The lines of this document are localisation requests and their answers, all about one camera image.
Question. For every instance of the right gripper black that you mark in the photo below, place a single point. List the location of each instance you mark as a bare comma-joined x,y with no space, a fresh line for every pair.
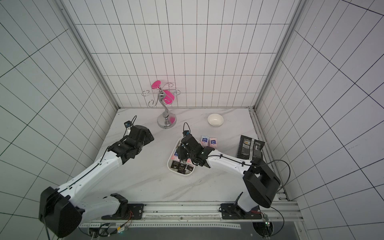
182,151

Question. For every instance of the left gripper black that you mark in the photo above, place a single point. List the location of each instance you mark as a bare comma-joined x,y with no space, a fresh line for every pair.
147,140

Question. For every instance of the pink Tempo tissue pack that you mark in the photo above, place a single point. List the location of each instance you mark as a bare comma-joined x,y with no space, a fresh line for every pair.
175,157
205,141
213,143

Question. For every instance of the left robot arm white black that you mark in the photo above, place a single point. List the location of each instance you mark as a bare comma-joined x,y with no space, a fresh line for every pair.
63,209

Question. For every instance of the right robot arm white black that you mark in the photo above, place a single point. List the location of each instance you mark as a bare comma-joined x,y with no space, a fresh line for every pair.
261,182

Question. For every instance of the white storage box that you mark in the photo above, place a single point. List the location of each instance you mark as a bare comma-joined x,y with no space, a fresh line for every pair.
187,162

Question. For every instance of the black tissue pack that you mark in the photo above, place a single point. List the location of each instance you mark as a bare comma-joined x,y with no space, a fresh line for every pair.
175,165
190,168

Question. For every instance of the chrome cup holder stand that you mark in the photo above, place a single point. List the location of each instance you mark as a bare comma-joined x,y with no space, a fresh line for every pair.
167,119

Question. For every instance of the white ceramic bowl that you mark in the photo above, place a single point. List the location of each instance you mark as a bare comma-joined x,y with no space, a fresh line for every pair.
215,120

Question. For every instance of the pink cup lower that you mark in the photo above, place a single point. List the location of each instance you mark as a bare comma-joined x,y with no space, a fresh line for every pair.
169,97

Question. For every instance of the pink cup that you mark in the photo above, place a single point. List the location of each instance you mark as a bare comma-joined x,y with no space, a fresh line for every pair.
169,97
156,85

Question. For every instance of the pink cup upper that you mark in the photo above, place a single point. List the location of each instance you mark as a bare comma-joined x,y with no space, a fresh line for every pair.
156,85

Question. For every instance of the black snack bag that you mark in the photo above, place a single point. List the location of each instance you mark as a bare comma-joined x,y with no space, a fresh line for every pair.
246,148
257,147

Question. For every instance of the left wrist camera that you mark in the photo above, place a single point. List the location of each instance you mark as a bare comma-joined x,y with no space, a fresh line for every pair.
128,124

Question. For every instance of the aluminium mounting rail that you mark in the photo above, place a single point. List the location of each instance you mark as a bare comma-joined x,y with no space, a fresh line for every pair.
195,214

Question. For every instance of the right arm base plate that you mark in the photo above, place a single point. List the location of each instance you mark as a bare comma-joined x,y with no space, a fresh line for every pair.
234,212

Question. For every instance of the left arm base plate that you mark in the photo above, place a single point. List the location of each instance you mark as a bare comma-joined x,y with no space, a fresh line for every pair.
132,211

